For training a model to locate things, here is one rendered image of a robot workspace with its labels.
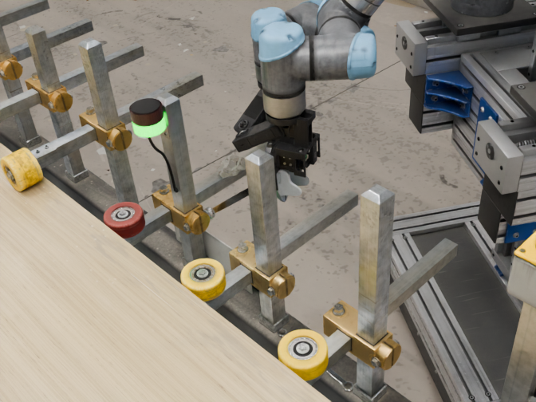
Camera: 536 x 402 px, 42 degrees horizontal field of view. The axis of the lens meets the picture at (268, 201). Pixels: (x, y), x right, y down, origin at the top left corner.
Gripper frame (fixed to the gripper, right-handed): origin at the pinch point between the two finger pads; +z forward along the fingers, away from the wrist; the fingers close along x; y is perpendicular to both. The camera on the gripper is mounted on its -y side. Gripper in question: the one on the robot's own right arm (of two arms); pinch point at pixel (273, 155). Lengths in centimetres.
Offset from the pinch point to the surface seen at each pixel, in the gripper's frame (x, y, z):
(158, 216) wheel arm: -1.3, -34.6, -4.3
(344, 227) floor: 32, 61, 83
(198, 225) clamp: -8.6, -29.9, -2.9
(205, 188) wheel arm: -1.5, -21.8, -4.0
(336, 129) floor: 80, 110, 84
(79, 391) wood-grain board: -30, -71, -9
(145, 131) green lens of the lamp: -6.2, -35.7, -28.4
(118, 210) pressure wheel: 1.7, -41.4, -8.8
